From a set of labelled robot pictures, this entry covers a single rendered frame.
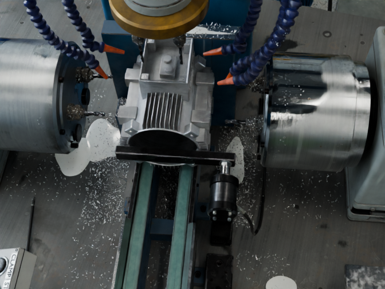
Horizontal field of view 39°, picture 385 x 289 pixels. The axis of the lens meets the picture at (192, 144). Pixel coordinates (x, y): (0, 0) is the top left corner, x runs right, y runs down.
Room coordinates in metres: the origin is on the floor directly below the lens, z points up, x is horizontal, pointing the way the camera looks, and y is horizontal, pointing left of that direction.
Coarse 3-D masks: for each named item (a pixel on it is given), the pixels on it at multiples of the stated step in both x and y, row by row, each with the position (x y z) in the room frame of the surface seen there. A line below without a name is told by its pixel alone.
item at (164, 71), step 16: (144, 48) 0.74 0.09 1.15; (160, 48) 0.77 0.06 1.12; (176, 48) 0.76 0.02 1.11; (192, 48) 0.75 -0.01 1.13; (144, 64) 0.71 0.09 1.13; (160, 64) 0.71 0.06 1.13; (176, 64) 0.72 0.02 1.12; (192, 64) 0.73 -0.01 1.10; (144, 80) 0.66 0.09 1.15; (160, 80) 0.66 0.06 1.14; (176, 80) 0.68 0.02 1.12; (192, 80) 0.70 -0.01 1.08; (144, 96) 0.66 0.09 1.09
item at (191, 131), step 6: (198, 54) 0.76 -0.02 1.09; (138, 60) 0.77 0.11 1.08; (198, 60) 0.75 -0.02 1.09; (204, 60) 0.76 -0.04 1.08; (198, 66) 0.74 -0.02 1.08; (204, 66) 0.74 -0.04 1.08; (132, 120) 0.60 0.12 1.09; (126, 126) 0.59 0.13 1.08; (132, 126) 0.59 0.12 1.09; (138, 126) 0.59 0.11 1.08; (186, 126) 0.58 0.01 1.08; (192, 126) 0.58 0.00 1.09; (126, 132) 0.58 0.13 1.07; (132, 132) 0.58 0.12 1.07; (186, 132) 0.57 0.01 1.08; (192, 132) 0.57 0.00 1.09; (198, 132) 0.57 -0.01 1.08; (192, 138) 0.57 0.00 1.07; (138, 162) 0.58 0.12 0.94
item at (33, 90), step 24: (0, 48) 0.75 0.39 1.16; (24, 48) 0.75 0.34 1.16; (48, 48) 0.75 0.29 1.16; (0, 72) 0.69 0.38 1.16; (24, 72) 0.69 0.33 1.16; (48, 72) 0.68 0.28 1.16; (72, 72) 0.73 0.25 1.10; (0, 96) 0.65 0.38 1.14; (24, 96) 0.64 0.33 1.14; (48, 96) 0.64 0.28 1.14; (72, 96) 0.69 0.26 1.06; (0, 120) 0.61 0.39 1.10; (24, 120) 0.61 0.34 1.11; (48, 120) 0.60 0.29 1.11; (72, 120) 0.64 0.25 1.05; (0, 144) 0.60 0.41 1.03; (24, 144) 0.59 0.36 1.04; (48, 144) 0.58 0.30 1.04; (72, 144) 0.62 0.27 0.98
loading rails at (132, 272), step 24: (144, 168) 0.58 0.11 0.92; (192, 168) 0.58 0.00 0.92; (144, 192) 0.52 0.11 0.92; (192, 192) 0.51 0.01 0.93; (144, 216) 0.46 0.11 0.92; (192, 216) 0.45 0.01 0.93; (120, 240) 0.40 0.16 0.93; (144, 240) 0.41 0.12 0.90; (168, 240) 0.44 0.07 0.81; (192, 240) 0.39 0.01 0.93; (120, 264) 0.35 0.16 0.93; (144, 264) 0.37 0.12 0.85; (192, 264) 0.35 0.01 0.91; (120, 288) 0.31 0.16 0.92; (144, 288) 0.34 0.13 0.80; (168, 288) 0.30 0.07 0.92; (192, 288) 0.32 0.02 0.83
